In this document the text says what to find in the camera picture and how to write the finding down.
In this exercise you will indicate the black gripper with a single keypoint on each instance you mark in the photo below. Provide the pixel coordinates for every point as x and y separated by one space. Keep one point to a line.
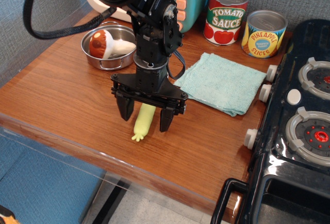
150 84

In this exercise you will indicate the yellow handled metal spoon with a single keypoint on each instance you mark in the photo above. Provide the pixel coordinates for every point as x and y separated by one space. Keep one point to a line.
143 122

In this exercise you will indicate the silver metal pot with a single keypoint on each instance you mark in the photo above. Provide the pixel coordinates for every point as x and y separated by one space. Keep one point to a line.
116 62

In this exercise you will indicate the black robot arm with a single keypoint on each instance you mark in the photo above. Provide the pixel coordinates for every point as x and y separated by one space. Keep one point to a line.
157 39

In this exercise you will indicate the folded teal cloth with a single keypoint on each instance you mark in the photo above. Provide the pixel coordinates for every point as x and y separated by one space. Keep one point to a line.
221 84

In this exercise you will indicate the plush brown mushroom toy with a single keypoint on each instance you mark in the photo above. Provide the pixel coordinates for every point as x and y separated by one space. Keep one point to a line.
102 45

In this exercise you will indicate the tomato sauce can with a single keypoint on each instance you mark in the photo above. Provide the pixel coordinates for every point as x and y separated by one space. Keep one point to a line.
223 20

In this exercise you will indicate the pineapple slices can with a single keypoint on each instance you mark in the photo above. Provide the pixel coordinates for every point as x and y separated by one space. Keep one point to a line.
263 33

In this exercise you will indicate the black toy stove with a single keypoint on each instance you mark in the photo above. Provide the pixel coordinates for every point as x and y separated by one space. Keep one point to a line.
289 168

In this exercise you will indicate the orange plush toy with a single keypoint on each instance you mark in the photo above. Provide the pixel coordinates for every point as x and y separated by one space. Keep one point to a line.
7 216

